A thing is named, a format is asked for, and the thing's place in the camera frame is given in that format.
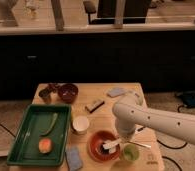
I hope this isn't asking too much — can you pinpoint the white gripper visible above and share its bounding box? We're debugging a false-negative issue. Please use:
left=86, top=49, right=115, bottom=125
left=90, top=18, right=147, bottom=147
left=103, top=128, right=135, bottom=154

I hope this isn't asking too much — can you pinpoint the black dish brush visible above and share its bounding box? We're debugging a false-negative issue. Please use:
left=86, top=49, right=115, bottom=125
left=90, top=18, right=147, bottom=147
left=97, top=144, right=109, bottom=155

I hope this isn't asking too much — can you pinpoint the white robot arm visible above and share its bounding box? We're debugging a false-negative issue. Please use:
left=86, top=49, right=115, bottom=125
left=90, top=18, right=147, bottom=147
left=112, top=91, right=195, bottom=145

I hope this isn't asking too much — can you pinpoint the dark red bowl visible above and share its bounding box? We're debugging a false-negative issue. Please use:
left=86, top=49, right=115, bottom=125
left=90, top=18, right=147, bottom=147
left=58, top=83, right=78, bottom=103

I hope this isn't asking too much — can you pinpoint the green cup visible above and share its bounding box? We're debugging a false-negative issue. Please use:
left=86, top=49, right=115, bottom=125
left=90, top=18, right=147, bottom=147
left=121, top=144, right=139, bottom=162

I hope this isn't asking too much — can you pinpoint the metal spoon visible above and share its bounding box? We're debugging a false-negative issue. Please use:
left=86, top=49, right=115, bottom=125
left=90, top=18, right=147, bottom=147
left=128, top=141, right=151, bottom=148

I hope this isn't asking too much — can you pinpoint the white cup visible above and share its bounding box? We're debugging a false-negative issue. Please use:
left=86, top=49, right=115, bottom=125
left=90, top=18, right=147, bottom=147
left=72, top=116, right=90, bottom=134

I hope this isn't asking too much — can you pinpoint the blue sponge near tray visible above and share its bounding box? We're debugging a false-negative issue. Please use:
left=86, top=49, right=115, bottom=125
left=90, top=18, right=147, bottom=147
left=66, top=147, right=83, bottom=171

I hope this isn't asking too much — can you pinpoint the black and white eraser block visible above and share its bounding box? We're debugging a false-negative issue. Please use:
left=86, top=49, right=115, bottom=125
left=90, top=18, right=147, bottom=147
left=85, top=99, right=104, bottom=113

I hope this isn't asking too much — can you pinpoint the green chili pepper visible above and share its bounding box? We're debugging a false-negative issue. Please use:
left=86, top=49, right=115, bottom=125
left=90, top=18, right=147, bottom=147
left=41, top=113, right=58, bottom=136

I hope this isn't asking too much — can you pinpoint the orange peach fruit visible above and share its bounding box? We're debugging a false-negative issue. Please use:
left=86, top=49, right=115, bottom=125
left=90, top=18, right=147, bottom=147
left=38, top=138, right=52, bottom=154

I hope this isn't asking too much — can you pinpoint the dark brown toy object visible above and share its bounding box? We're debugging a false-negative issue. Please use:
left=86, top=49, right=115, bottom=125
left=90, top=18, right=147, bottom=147
left=47, top=83, right=60, bottom=93

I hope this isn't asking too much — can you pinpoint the dark metal cup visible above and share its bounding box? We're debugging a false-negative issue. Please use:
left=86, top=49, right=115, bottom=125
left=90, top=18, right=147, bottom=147
left=39, top=89, right=51, bottom=104

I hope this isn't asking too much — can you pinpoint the green plastic tray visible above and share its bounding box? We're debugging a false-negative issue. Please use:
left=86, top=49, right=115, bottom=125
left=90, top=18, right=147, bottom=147
left=7, top=104, right=71, bottom=167

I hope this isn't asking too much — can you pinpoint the blue device on floor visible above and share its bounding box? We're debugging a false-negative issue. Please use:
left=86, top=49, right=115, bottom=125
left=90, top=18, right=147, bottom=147
left=176, top=92, right=195, bottom=108

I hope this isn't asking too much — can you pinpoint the black cable on floor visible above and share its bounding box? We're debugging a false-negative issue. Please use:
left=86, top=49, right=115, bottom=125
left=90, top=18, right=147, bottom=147
left=156, top=138, right=189, bottom=151

